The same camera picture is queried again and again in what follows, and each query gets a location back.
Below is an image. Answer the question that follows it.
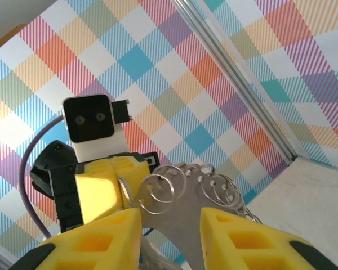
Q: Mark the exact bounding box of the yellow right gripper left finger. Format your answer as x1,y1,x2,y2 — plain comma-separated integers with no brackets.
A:
35,208,143,270

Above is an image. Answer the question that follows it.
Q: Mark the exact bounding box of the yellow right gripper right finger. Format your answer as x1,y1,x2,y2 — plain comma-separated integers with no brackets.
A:
200,207,314,270

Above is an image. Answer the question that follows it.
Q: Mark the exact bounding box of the metal plate with split rings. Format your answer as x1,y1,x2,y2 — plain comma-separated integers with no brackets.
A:
131,162,264,270

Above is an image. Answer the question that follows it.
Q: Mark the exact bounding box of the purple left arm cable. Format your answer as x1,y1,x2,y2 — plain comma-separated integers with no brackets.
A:
18,116,67,240

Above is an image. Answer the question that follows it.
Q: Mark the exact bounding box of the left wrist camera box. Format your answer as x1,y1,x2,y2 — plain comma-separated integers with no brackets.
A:
62,94,132,164

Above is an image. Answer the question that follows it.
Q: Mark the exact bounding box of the aluminium frame post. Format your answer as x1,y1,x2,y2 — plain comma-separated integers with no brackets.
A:
170,0,299,163

